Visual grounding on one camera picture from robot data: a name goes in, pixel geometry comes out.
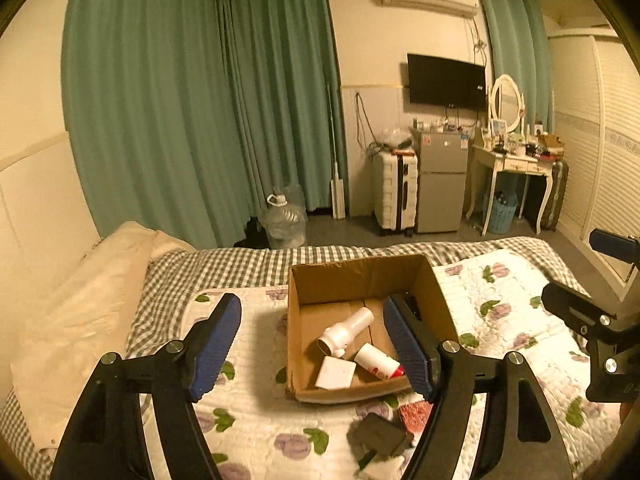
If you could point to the wide green curtain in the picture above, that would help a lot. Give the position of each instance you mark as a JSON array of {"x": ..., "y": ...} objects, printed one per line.
[{"x": 145, "y": 100}]

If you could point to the red patterned packet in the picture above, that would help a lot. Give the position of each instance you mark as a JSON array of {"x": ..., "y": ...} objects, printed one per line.
[{"x": 414, "y": 415}]

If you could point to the white slatted wardrobe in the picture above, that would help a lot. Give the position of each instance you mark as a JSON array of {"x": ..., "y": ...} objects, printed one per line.
[{"x": 595, "y": 160}]

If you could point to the blue laundry basket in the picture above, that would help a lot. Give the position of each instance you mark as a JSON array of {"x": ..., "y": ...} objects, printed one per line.
[{"x": 500, "y": 215}]

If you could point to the clear large water bottle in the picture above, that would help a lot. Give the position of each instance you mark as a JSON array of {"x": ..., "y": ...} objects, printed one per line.
[{"x": 285, "y": 222}]

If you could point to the white flat mop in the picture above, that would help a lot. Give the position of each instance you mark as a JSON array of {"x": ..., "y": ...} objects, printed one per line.
[{"x": 337, "y": 195}]

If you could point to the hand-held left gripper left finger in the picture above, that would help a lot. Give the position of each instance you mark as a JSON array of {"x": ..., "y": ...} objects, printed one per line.
[{"x": 215, "y": 345}]

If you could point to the white dressing table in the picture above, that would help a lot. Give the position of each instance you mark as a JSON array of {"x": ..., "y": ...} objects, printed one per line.
[{"x": 505, "y": 160}]

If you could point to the floral quilt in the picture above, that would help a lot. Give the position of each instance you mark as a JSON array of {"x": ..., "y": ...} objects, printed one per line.
[{"x": 260, "y": 410}]

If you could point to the white tube with red cap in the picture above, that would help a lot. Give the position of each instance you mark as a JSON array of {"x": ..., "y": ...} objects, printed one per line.
[{"x": 372, "y": 357}]

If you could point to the brown cardboard box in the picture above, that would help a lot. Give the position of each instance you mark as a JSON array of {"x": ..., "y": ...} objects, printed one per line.
[{"x": 310, "y": 285}]

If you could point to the white hair dryer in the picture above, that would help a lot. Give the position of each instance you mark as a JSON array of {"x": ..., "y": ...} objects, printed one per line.
[{"x": 345, "y": 332}]

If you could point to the narrow green curtain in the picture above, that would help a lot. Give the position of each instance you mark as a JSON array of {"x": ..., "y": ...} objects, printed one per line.
[{"x": 515, "y": 50}]

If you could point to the green corner curtain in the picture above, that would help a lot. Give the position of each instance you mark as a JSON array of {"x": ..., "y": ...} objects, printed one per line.
[{"x": 285, "y": 90}]

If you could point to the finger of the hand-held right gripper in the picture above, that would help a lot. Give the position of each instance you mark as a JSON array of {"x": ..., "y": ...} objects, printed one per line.
[
  {"x": 612, "y": 244},
  {"x": 570, "y": 307}
]

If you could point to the black wall television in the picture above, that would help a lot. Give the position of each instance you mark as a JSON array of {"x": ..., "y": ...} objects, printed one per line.
[{"x": 445, "y": 82}]

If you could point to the white ribbed suitcase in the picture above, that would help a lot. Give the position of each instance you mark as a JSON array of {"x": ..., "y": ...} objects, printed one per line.
[{"x": 395, "y": 192}]

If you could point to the brown box on dresser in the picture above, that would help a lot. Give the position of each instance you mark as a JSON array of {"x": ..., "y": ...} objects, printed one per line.
[{"x": 550, "y": 142}]

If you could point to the grey small fridge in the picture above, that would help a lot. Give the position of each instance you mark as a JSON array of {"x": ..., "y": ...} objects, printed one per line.
[{"x": 440, "y": 185}]

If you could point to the clear plastic bag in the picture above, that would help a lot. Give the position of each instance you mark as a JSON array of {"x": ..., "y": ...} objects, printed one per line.
[{"x": 395, "y": 137}]

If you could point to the white oval mirror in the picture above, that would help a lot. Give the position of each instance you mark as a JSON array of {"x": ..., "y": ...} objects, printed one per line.
[{"x": 505, "y": 100}]

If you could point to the black rectangular case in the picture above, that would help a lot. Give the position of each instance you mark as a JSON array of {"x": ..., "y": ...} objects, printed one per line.
[{"x": 377, "y": 435}]

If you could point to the white flat packet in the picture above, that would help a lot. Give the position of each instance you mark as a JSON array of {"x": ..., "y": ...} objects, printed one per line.
[{"x": 382, "y": 470}]

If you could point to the dark suitcase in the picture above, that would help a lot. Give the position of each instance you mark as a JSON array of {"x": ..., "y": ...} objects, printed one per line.
[{"x": 556, "y": 195}]

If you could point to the beige pillow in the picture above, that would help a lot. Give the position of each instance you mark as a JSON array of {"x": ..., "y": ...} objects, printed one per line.
[{"x": 85, "y": 325}]

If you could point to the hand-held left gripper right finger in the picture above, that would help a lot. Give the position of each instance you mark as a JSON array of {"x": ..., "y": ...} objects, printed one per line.
[{"x": 407, "y": 345}]

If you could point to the black item in box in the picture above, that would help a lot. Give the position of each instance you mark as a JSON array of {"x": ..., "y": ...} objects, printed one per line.
[{"x": 412, "y": 305}]

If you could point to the white square box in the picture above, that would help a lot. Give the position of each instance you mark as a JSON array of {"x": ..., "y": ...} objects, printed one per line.
[{"x": 335, "y": 372}]

